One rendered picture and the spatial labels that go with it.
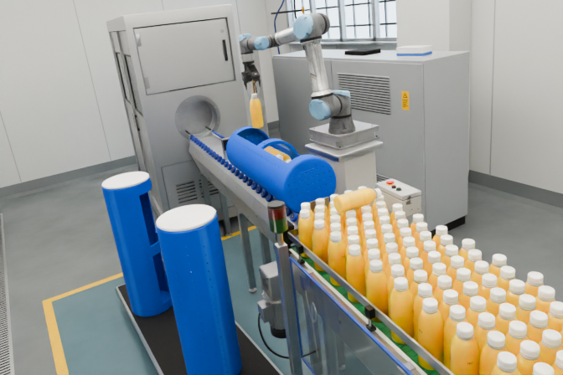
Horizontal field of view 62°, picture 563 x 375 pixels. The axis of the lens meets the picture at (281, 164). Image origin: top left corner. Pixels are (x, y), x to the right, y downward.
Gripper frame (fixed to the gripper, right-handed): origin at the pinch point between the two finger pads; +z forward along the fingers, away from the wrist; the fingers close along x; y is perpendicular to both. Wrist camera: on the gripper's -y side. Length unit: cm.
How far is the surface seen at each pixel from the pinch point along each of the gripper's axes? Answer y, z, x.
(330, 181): -76, 34, -5
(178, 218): -59, 40, 66
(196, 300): -71, 77, 67
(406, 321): -167, 45, 23
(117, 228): 14, 66, 92
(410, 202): -114, 38, -22
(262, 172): -50, 31, 19
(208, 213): -62, 40, 53
